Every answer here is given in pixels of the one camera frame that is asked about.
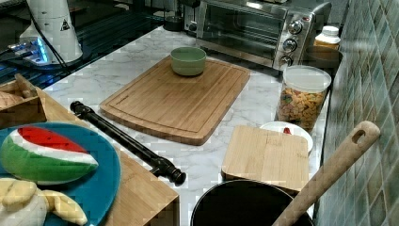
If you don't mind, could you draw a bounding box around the black drawer handle bar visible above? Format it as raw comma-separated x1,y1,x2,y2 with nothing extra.
70,101,186,186

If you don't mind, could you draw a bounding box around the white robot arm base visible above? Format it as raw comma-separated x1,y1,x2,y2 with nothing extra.
20,0,83,66

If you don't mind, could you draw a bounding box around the large bamboo cutting board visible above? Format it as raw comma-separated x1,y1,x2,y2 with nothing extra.
100,56,249,146

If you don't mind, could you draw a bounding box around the green ceramic bowl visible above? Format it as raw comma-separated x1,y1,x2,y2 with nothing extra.
170,47,207,76

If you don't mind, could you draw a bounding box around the small bamboo cutting board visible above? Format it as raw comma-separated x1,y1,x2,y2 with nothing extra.
221,125,309,192

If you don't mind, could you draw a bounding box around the white plate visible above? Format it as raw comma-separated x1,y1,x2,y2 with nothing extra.
261,121,313,153

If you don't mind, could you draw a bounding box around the black pot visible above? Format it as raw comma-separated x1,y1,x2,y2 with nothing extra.
190,180,298,226

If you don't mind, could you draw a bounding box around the clear snack jar white lid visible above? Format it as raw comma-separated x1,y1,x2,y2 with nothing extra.
276,65,331,132

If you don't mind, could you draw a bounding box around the silver toaster oven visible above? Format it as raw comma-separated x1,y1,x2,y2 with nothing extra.
183,0,332,70

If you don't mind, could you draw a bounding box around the dark round bowl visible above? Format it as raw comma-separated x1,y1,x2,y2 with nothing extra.
302,46,343,70

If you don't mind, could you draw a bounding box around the blue plate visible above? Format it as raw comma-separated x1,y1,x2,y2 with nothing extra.
1,122,120,226

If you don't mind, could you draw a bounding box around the white lidded spice bottle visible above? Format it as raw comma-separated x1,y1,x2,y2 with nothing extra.
313,25,341,50

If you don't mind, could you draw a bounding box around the plush watermelon slice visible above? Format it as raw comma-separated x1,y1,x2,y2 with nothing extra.
1,125,99,186

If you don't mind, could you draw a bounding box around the wooden tray box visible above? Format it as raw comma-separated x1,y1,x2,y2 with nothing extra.
0,73,46,129

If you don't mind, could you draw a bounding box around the plush banana toy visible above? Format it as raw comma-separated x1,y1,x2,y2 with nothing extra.
0,178,88,226

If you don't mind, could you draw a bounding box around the wooden spoon handle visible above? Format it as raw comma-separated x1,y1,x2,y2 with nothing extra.
272,121,380,226

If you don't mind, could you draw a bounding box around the black cable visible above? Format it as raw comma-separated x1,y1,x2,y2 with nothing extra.
26,6,71,71

